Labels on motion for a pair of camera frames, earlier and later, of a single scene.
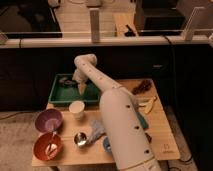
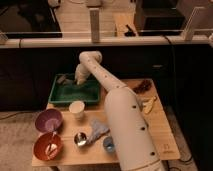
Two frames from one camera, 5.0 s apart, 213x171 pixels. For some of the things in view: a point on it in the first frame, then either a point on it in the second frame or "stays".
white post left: (94, 24) stays
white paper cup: (76, 108) stays
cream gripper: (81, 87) to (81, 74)
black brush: (67, 81) stays
